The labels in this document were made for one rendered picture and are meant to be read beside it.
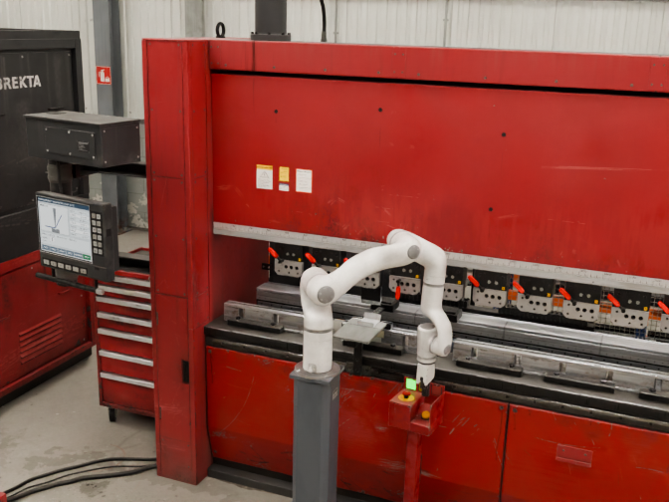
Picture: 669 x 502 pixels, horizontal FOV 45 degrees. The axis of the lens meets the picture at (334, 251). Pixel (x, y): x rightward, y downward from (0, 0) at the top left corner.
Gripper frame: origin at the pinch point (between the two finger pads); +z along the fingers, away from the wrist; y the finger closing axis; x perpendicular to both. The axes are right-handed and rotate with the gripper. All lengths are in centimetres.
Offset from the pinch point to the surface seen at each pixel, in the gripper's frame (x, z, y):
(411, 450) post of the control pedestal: -5.1, 30.5, 2.4
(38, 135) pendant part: -178, -105, 39
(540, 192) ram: 33, -84, -42
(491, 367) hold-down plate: 19.7, -3.2, -29.1
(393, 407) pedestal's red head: -12.7, 8.6, 5.8
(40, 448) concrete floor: -224, 82, 29
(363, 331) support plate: -38.3, -14.4, -15.0
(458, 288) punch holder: 0.8, -36.8, -33.6
